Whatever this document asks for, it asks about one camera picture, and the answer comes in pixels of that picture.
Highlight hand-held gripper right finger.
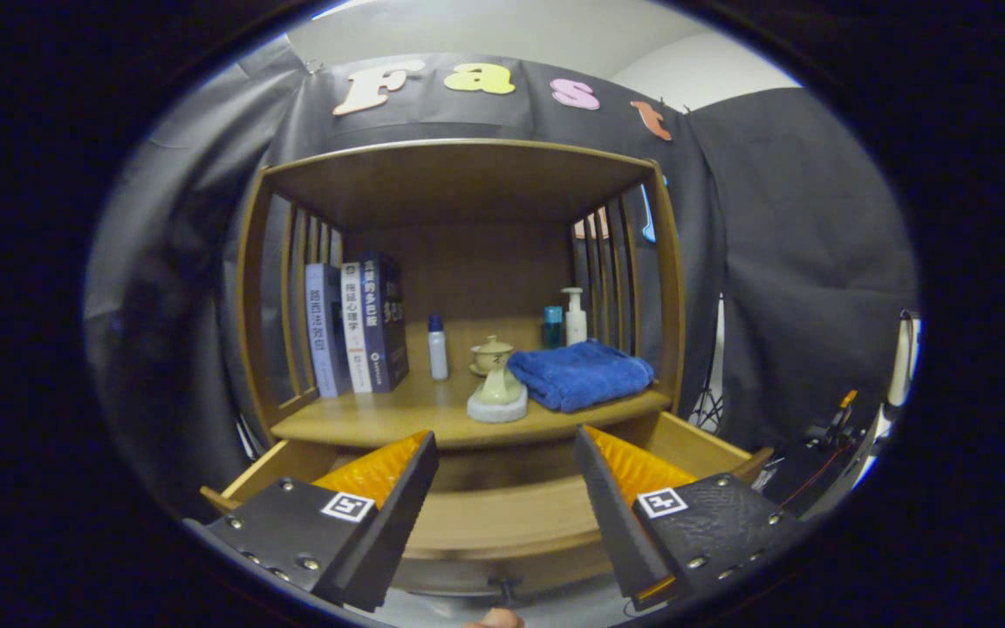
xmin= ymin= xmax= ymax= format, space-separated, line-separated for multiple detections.
xmin=574 ymin=424 xmax=809 ymax=611

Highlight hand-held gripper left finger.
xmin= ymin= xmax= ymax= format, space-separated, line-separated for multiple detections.
xmin=184 ymin=429 xmax=441 ymax=613

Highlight wooden drawer with black knob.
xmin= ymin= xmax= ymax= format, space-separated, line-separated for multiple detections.
xmin=200 ymin=410 xmax=776 ymax=607

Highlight green scrub brush white pad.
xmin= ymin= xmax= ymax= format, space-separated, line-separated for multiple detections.
xmin=466 ymin=365 xmax=530 ymax=424

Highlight wooden countertop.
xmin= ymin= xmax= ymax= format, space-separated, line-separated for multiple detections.
xmin=270 ymin=371 xmax=673 ymax=450

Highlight wooden cabinet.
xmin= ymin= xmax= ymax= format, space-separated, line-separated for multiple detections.
xmin=236 ymin=138 xmax=687 ymax=454

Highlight folded blue towel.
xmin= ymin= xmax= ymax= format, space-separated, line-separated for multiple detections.
xmin=507 ymin=339 xmax=656 ymax=413

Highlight black light stand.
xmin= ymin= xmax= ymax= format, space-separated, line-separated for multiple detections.
xmin=690 ymin=297 xmax=726 ymax=434

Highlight white bottle with blue cap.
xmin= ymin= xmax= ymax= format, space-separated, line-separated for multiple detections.
xmin=427 ymin=314 xmax=449 ymax=381

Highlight white pump bottle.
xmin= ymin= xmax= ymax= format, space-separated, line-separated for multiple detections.
xmin=561 ymin=287 xmax=588 ymax=346

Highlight beige lidded teacup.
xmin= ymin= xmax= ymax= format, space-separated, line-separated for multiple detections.
xmin=469 ymin=335 xmax=516 ymax=378

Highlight white book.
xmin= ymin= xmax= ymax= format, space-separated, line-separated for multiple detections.
xmin=340 ymin=261 xmax=374 ymax=394

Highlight light blue book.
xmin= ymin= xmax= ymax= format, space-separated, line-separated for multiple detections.
xmin=304 ymin=263 xmax=352 ymax=399

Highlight dark navy book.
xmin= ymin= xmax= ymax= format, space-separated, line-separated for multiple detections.
xmin=359 ymin=252 xmax=410 ymax=393

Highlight orange and black tool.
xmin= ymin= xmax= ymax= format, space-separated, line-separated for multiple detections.
xmin=808 ymin=390 xmax=859 ymax=446

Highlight white device with black strap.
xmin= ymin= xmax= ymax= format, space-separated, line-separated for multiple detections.
xmin=882 ymin=310 xmax=920 ymax=437

